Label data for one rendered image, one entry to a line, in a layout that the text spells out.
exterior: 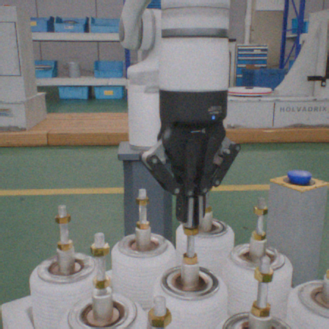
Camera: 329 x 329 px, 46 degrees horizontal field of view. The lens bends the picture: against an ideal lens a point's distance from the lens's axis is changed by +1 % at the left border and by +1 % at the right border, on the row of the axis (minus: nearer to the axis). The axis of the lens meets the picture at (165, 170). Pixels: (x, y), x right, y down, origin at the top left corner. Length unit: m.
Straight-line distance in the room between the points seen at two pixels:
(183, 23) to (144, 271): 0.33
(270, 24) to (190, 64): 6.52
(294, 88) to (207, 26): 2.42
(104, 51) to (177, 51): 8.42
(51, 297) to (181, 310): 0.16
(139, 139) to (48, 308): 0.54
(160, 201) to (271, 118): 1.71
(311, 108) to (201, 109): 2.30
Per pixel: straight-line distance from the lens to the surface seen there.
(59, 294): 0.52
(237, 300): 0.57
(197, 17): 0.40
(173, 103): 0.41
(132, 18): 0.91
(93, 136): 2.43
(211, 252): 0.63
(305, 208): 0.70
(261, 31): 6.86
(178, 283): 0.51
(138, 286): 0.58
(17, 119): 2.58
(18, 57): 2.60
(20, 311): 0.62
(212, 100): 0.40
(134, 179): 0.97
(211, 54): 0.40
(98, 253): 0.41
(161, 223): 1.01
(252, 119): 2.57
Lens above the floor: 0.52
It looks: 16 degrees down
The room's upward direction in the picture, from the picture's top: straight up
